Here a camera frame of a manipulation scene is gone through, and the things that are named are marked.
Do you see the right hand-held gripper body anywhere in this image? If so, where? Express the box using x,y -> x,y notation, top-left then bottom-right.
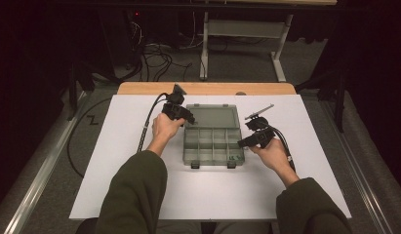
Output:
244,103 -> 276,149

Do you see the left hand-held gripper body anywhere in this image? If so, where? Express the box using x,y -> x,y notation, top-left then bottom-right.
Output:
161,83 -> 190,127

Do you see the grey plastic compartment box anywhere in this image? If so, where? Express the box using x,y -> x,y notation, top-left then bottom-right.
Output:
182,103 -> 246,170

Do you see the person's left hand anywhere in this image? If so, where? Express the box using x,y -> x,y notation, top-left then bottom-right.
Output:
151,112 -> 186,151

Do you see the person's right hand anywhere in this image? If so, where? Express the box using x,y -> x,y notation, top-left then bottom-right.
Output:
248,137 -> 297,176

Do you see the white board sheet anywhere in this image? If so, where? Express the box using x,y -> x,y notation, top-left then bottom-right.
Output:
68,94 -> 352,222

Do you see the black metal stand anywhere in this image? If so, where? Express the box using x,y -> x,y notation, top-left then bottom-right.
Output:
65,61 -> 96,122
295,69 -> 348,134

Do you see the dark computer case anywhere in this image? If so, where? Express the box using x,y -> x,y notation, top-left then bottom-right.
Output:
99,9 -> 144,67

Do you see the right hand-held gripper black cable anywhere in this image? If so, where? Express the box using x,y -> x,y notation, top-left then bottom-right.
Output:
269,126 -> 298,174

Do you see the hand-held gripper black cable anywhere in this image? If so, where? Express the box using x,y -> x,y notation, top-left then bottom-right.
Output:
269,126 -> 298,174
137,92 -> 171,153

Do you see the left hand-held gripper black cable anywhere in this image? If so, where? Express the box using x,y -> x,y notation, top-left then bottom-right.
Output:
137,92 -> 171,153

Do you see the tangle of dark cables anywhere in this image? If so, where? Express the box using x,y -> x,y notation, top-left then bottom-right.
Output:
124,42 -> 194,83

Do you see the white metal desk frame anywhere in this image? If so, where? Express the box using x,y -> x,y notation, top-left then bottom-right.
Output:
199,11 -> 294,83

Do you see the black floor cable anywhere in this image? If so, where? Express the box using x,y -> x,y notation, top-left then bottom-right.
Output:
66,97 -> 113,179

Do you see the aluminium floor rail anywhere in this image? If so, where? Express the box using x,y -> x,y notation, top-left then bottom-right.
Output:
2,91 -> 89,234
320,100 -> 395,234

